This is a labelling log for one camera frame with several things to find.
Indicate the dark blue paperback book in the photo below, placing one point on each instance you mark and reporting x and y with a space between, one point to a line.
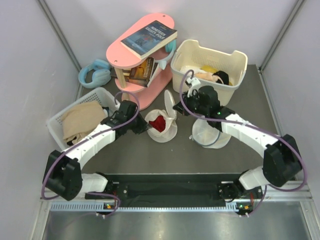
149 39

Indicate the white plastic perforated basket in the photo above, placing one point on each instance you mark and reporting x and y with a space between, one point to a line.
76 121

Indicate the red bra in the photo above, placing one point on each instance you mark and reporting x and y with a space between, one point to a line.
158 124

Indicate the brown orange book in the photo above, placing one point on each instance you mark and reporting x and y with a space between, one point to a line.
143 74

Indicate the blue headphones on floor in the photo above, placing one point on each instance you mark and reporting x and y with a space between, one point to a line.
101 74

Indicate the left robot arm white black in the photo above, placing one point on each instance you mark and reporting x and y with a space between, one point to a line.
63 173

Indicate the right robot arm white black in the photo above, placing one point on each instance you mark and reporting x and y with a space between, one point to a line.
280 154

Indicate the beige folded cloth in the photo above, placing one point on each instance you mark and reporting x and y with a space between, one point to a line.
80 120

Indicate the clothes pile in cream basket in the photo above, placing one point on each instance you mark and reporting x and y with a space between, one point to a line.
209 73

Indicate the beige trim mesh laundry bag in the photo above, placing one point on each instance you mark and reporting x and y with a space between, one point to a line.
170 116

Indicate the cream plastic laundry basket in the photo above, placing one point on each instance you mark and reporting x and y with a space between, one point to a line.
191 53

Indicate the grey trim mesh laundry bag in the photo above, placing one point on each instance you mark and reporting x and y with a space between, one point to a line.
208 137

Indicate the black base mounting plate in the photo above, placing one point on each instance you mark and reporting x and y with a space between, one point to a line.
216 186

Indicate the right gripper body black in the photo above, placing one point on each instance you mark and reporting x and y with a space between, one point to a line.
193 102

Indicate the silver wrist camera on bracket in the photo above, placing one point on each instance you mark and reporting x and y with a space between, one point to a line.
193 84

